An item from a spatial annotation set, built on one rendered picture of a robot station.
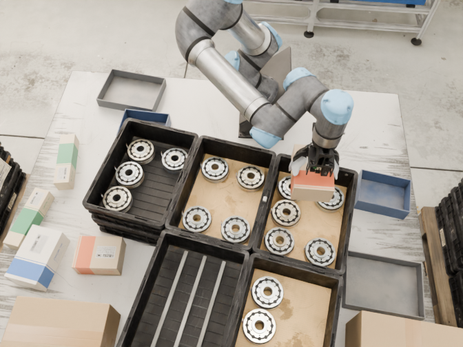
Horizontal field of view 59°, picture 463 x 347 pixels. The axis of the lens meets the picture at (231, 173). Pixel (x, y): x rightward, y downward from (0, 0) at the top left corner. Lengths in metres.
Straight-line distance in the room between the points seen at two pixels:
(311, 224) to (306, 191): 0.29
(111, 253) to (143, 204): 0.21
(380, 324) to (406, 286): 0.32
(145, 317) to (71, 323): 0.22
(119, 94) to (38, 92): 1.26
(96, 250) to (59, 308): 0.24
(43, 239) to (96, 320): 0.40
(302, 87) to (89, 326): 0.95
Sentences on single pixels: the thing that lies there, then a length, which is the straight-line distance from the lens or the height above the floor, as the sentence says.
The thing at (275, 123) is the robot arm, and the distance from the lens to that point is 1.05.
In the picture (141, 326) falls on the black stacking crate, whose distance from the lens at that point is 1.41.
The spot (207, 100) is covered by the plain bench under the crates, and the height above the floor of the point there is 0.70.
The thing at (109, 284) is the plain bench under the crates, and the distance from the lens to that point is 1.60.
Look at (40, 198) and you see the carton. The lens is 1.76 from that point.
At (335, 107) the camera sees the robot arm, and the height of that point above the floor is 1.46.
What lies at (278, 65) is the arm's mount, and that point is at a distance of 1.79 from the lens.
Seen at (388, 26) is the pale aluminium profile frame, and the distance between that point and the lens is 3.46.
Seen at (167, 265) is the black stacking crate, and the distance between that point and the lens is 1.44.
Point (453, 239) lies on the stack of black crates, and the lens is 2.34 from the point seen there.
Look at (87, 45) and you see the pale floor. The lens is 3.45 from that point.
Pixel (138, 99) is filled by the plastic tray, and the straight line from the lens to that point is 2.01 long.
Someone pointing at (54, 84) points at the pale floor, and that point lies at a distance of 3.24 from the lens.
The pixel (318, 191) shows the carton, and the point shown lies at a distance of 1.25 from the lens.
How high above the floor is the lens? 2.18
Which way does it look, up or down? 59 degrees down
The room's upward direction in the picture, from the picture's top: 1 degrees clockwise
